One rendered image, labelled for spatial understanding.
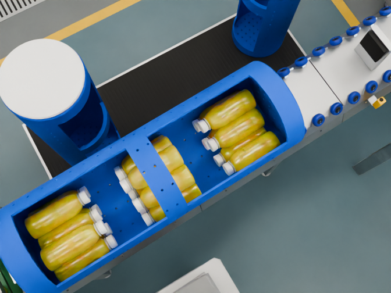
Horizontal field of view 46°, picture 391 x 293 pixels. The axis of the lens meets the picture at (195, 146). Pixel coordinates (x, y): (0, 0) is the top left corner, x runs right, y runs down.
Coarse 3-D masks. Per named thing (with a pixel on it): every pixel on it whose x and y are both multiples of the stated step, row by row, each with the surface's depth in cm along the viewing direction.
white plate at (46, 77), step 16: (16, 48) 149; (32, 48) 149; (48, 48) 149; (64, 48) 149; (16, 64) 148; (32, 64) 148; (48, 64) 148; (64, 64) 148; (80, 64) 148; (0, 80) 146; (16, 80) 146; (32, 80) 146; (48, 80) 146; (64, 80) 147; (80, 80) 147; (16, 96) 145; (32, 96) 145; (48, 96) 145; (64, 96) 145; (16, 112) 144; (32, 112) 144; (48, 112) 144
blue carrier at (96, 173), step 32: (256, 64) 133; (224, 96) 147; (256, 96) 151; (288, 96) 126; (160, 128) 126; (192, 128) 148; (288, 128) 128; (96, 160) 124; (160, 160) 120; (192, 160) 149; (256, 160) 130; (32, 192) 124; (96, 192) 143; (160, 192) 120; (0, 224) 117; (128, 224) 141; (160, 224) 126; (0, 256) 113; (32, 256) 135; (32, 288) 116; (64, 288) 123
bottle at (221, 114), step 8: (232, 96) 139; (240, 96) 138; (248, 96) 137; (224, 104) 137; (232, 104) 136; (240, 104) 137; (248, 104) 137; (208, 112) 137; (216, 112) 136; (224, 112) 136; (232, 112) 136; (240, 112) 137; (208, 120) 136; (216, 120) 136; (224, 120) 136; (232, 120) 138; (208, 128) 138; (216, 128) 138
